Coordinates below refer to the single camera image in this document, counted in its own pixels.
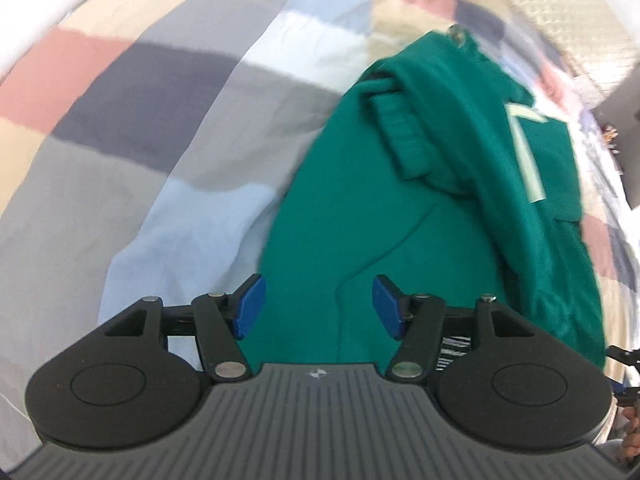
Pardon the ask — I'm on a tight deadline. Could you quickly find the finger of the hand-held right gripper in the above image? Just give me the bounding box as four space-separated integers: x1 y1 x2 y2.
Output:
606 344 640 376
612 382 640 407

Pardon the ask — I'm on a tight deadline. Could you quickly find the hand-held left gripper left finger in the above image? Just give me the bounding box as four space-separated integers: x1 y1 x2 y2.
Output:
102 274 267 381

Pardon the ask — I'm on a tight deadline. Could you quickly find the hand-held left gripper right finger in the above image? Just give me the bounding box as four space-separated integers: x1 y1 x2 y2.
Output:
372 275 538 381

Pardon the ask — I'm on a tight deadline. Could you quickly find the green hoodie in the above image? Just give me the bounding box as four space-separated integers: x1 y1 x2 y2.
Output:
256 24 608 376

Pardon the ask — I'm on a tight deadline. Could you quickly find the person's right hand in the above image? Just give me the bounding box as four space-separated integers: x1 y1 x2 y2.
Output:
619 404 640 467

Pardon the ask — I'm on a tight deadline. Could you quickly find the checked pastel blanket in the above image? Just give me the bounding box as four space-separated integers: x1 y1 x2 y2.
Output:
0 0 640 461

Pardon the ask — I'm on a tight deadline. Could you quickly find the cream quilted headboard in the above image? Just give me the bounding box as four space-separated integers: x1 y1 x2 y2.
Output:
410 0 640 108

